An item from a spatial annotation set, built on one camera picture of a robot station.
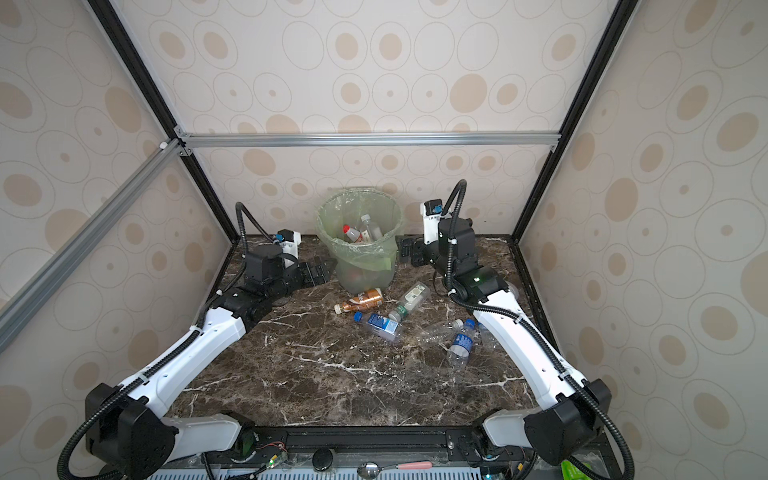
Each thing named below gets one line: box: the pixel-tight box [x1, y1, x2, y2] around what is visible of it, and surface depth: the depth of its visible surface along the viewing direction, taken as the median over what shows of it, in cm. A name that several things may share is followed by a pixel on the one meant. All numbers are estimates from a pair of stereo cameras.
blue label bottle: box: [354, 311, 401, 342], surface depth 92 cm
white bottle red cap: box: [342, 224, 363, 243], surface depth 105 cm
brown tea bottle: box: [334, 288, 385, 314], surface depth 99 cm
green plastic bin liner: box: [314, 188, 404, 271], surface depth 96 cm
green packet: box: [560, 460, 592, 480], surface depth 70 cm
